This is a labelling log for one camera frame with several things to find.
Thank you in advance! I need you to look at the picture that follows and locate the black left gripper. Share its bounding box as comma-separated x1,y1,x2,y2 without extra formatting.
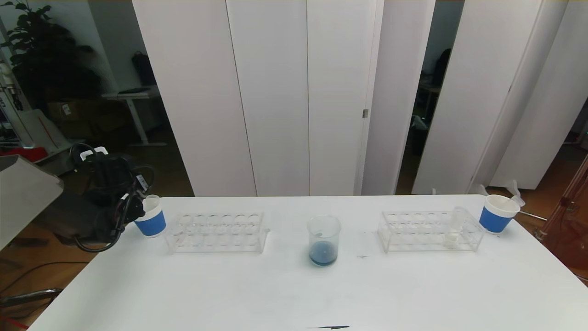
132,173,150,199

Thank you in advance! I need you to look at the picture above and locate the grey metal floor bar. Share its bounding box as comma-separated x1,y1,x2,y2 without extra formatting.
0,289,63,309

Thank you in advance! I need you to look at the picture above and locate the white upright machine column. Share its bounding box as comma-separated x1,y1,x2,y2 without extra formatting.
0,60,23,148

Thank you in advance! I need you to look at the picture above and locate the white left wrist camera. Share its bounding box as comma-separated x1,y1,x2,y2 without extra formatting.
80,146,109,161

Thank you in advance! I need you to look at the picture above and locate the black floor cable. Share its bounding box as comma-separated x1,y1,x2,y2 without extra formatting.
0,262,90,295

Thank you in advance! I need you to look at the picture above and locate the clear acrylic test tube rack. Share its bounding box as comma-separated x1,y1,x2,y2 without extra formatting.
164,211,271,254
378,211,486,253

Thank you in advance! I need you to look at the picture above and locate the pale yellow pigment test tube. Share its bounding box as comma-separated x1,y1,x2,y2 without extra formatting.
443,206,467,250

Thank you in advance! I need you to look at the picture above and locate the clear plastic beaker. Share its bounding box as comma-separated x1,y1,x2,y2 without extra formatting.
307,215,342,268

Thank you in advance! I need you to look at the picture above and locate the brown cardboard box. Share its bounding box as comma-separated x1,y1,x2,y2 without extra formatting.
47,101,95,124

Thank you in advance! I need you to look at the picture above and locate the red pigment test tube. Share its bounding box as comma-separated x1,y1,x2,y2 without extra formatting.
504,181,526,208

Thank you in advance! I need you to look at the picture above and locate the black bag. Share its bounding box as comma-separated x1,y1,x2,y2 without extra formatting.
132,52,158,89

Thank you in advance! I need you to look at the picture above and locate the reddish brown metal stand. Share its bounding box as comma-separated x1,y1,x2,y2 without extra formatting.
535,154,588,281

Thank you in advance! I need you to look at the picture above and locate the white machine base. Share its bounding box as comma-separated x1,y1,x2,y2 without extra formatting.
0,109,87,175

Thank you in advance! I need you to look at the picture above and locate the dark green potted plant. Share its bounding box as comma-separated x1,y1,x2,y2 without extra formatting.
0,0,102,111

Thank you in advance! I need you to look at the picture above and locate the blue sleeved white paper cup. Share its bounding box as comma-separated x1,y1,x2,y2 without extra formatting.
478,195,520,235
134,200,167,238

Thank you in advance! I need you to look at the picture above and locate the white folding partition screen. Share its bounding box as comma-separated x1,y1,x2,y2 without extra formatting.
133,0,435,197
411,0,588,200

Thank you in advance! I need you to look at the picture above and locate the white office desk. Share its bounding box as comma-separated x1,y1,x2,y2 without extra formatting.
102,87,168,148

